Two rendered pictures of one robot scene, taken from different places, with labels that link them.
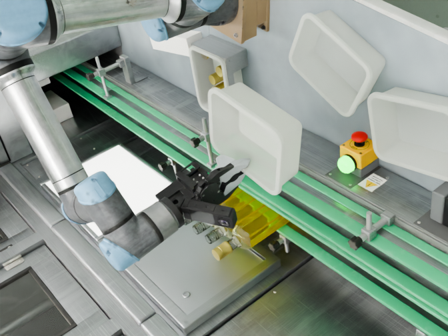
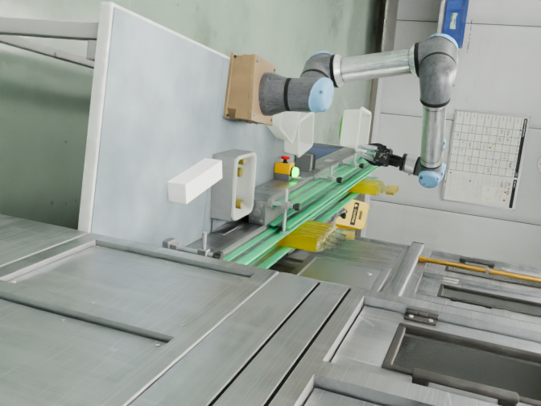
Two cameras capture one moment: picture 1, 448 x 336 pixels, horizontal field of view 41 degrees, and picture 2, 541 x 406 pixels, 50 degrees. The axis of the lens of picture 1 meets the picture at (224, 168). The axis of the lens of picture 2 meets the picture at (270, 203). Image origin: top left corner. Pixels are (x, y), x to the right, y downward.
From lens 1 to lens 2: 3.23 m
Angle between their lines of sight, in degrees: 109
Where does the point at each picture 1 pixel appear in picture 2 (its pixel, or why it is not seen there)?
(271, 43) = (247, 132)
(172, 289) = (370, 278)
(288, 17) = not seen: hidden behind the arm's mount
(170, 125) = (239, 254)
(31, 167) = not seen: outside the picture
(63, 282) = not seen: hidden behind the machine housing
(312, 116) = (258, 172)
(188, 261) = (343, 277)
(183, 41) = (218, 166)
